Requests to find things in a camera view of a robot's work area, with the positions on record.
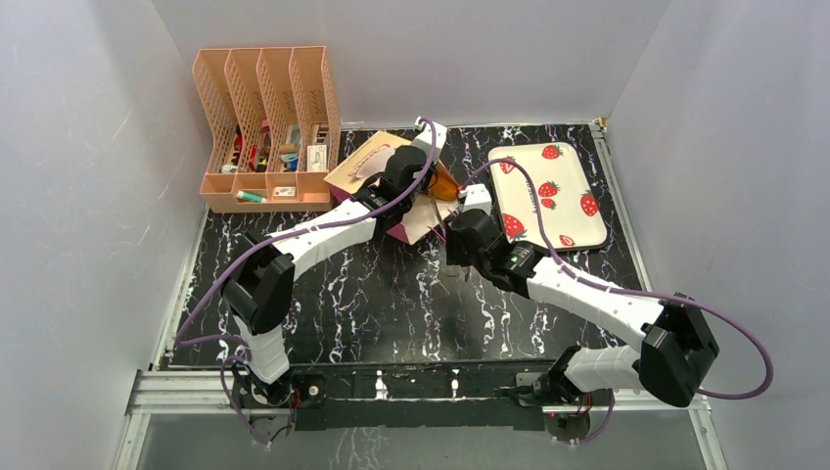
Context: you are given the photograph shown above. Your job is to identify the metal tongs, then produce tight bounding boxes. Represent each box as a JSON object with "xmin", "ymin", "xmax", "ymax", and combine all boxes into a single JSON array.
[{"xmin": 428, "ymin": 197, "xmax": 470, "ymax": 281}]

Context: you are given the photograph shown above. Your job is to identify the pink and tan paper bag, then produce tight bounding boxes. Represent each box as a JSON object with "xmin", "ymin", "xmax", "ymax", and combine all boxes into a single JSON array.
[{"xmin": 325, "ymin": 125, "xmax": 459, "ymax": 245}]

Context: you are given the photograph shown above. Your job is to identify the long orange fake baguette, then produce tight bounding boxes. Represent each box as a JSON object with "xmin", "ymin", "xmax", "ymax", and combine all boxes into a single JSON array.
[{"xmin": 427, "ymin": 164, "xmax": 460, "ymax": 202}]

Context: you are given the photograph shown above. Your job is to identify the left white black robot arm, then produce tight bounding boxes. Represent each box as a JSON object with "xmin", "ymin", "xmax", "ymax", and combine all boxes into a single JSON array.
[{"xmin": 220, "ymin": 145, "xmax": 437, "ymax": 407}]

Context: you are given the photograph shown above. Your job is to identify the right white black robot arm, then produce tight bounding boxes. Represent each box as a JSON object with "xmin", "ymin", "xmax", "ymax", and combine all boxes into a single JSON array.
[{"xmin": 446, "ymin": 210, "xmax": 719, "ymax": 407}]

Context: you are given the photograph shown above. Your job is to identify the small white box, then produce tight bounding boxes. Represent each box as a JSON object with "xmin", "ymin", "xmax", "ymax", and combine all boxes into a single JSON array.
[{"xmin": 306, "ymin": 144, "xmax": 328, "ymax": 172}]

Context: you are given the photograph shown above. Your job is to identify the white strawberry print tray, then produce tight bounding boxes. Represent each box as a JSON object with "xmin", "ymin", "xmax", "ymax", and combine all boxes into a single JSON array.
[{"xmin": 487, "ymin": 142, "xmax": 608, "ymax": 250}]

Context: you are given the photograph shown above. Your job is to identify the peach plastic file organizer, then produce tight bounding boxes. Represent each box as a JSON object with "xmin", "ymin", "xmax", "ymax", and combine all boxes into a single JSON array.
[{"xmin": 192, "ymin": 46, "xmax": 342, "ymax": 213}]

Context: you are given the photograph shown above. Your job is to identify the red bottle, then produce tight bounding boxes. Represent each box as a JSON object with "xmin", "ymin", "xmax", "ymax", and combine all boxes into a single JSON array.
[{"xmin": 260, "ymin": 118, "xmax": 270, "ymax": 148}]

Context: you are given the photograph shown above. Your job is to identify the green white tube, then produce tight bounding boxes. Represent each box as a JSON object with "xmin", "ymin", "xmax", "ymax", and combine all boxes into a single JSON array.
[{"xmin": 236, "ymin": 190, "xmax": 267, "ymax": 204}]

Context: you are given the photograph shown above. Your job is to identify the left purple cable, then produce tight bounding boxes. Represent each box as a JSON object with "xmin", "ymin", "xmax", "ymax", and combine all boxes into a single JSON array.
[{"xmin": 173, "ymin": 117, "xmax": 438, "ymax": 447}]

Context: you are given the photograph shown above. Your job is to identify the purple cable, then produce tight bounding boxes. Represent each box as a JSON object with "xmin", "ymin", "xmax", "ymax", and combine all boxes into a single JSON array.
[
  {"xmin": 460, "ymin": 159, "xmax": 775, "ymax": 447},
  {"xmin": 173, "ymin": 117, "xmax": 438, "ymax": 447}
]

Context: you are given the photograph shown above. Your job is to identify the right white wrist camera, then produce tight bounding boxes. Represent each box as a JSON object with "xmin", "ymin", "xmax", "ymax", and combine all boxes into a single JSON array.
[{"xmin": 459, "ymin": 183, "xmax": 492, "ymax": 215}]

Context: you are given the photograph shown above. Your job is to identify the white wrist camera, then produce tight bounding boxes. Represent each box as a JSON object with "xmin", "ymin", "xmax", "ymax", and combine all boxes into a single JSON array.
[
  {"xmin": 411, "ymin": 117, "xmax": 448, "ymax": 163},
  {"xmin": 459, "ymin": 183, "xmax": 492, "ymax": 215}
]

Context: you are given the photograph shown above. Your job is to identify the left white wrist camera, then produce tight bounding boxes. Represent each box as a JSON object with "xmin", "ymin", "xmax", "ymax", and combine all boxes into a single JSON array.
[{"xmin": 411, "ymin": 117, "xmax": 448, "ymax": 163}]

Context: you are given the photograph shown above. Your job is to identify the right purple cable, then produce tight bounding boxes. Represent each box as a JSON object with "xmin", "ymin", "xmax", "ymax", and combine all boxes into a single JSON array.
[{"xmin": 460, "ymin": 159, "xmax": 775, "ymax": 447}]

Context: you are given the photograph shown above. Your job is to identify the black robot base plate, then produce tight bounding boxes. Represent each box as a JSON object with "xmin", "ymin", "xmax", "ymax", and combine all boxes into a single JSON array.
[{"xmin": 225, "ymin": 359, "xmax": 611, "ymax": 440}]

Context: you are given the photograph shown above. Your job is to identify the aluminium frame rail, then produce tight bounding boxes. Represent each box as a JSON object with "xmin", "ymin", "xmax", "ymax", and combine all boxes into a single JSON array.
[{"xmin": 115, "ymin": 370, "xmax": 727, "ymax": 469}]

